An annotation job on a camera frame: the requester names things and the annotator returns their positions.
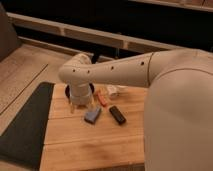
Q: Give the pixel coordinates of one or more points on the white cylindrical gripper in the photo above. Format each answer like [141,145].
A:
[80,97]

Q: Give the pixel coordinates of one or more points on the orange red pepper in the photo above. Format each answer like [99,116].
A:
[101,99]

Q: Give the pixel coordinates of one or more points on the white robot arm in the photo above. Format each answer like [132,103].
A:
[178,110]

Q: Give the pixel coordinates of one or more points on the blue sponge block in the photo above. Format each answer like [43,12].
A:
[91,116]

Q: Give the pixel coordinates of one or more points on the dark blue bowl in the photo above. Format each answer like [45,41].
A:
[68,90]

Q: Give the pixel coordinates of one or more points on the white crumpled packet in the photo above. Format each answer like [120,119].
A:
[115,90]

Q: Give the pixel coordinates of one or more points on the black rectangular box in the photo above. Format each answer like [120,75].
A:
[118,116]

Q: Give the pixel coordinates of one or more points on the dark green floor mat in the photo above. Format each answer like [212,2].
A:
[22,142]

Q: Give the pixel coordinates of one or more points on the long wooden shelf rail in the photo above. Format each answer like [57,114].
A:
[89,35]

